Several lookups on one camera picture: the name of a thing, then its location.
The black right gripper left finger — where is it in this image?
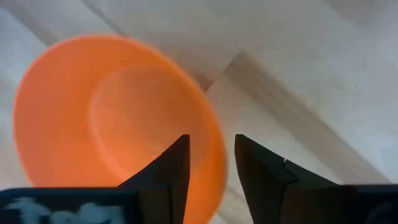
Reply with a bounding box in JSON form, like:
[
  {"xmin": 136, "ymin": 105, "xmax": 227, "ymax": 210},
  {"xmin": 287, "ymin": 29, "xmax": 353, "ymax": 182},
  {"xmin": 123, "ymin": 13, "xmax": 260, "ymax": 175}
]
[{"xmin": 0, "ymin": 134, "xmax": 191, "ymax": 224}]

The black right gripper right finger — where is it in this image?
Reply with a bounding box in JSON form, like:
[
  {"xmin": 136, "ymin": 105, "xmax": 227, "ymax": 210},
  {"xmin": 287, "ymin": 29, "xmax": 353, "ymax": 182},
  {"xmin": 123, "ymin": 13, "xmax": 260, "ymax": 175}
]
[{"xmin": 234, "ymin": 134, "xmax": 398, "ymax": 224}]

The orange plastic mini bowl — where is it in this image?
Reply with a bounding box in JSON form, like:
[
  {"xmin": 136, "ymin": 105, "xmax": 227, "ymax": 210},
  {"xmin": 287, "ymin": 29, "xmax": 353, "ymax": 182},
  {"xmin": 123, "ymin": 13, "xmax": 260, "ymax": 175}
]
[{"xmin": 12, "ymin": 34, "xmax": 228, "ymax": 224}]

